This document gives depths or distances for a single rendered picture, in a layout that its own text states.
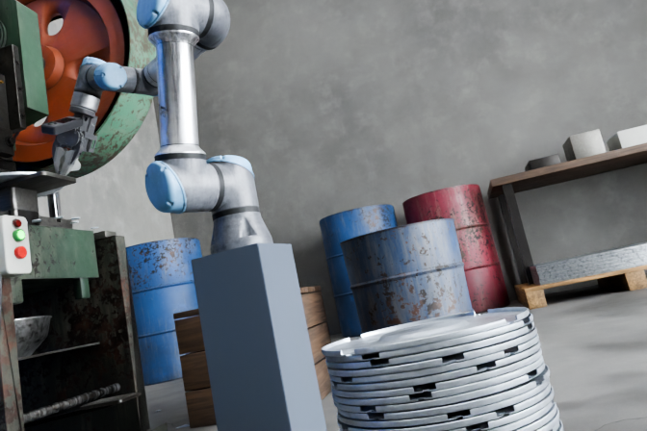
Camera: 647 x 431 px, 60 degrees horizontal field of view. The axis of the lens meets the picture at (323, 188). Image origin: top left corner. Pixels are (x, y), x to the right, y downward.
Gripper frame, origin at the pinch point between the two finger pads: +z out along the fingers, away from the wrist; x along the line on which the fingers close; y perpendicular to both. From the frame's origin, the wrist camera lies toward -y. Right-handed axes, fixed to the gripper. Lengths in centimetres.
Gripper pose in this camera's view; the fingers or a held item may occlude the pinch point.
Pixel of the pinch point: (59, 174)
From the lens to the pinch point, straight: 178.1
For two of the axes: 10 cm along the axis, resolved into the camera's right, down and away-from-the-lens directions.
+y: 2.1, 1.5, 9.7
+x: -9.5, -2.0, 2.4
